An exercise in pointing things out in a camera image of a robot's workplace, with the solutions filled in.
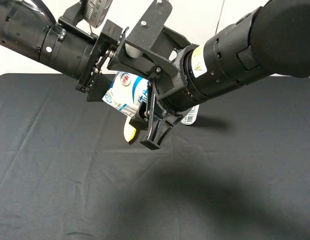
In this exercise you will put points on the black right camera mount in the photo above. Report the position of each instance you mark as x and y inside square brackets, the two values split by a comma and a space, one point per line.
[145, 33]

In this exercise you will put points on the white blue milk carton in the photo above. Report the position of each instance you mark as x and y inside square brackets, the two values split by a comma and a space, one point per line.
[126, 93]

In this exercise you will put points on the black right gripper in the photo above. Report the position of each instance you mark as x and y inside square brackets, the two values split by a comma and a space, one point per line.
[166, 69]

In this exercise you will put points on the blue capped white bottle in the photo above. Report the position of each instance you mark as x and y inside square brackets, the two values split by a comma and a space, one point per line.
[191, 117]

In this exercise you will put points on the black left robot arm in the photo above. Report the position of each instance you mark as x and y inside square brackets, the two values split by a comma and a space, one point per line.
[76, 44]

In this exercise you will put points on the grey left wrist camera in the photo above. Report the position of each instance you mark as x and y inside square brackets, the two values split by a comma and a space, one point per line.
[95, 11]

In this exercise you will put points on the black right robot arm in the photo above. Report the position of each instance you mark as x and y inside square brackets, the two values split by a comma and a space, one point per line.
[273, 39]

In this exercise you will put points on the yellow banana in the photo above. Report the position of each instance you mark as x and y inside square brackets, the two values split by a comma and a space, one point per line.
[129, 131]

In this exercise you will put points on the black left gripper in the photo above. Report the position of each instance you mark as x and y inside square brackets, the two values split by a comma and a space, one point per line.
[91, 80]

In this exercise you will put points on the black tablecloth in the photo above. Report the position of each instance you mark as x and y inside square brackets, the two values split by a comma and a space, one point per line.
[242, 171]

